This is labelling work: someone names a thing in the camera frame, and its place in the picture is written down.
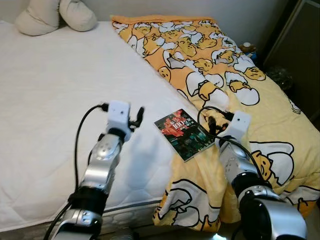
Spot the dark red-green cover book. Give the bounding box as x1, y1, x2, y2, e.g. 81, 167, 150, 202
154, 108, 216, 162

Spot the yellow cartoon egg blanket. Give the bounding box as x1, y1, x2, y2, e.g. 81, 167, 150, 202
111, 15, 320, 228

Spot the white quilted mattress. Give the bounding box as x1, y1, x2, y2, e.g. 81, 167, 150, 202
0, 20, 201, 238

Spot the small brown blue toy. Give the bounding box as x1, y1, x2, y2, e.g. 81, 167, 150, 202
239, 42, 258, 58

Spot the dark left robot leg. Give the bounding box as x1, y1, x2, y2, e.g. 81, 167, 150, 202
110, 227, 141, 240

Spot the beige plush toy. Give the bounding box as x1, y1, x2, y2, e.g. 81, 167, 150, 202
14, 0, 98, 37

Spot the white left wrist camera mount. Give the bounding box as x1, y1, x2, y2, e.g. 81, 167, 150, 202
106, 100, 132, 136

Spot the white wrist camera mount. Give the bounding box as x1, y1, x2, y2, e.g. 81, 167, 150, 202
106, 100, 132, 136
227, 110, 252, 146

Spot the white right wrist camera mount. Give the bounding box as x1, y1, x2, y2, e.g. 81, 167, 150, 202
227, 110, 252, 146

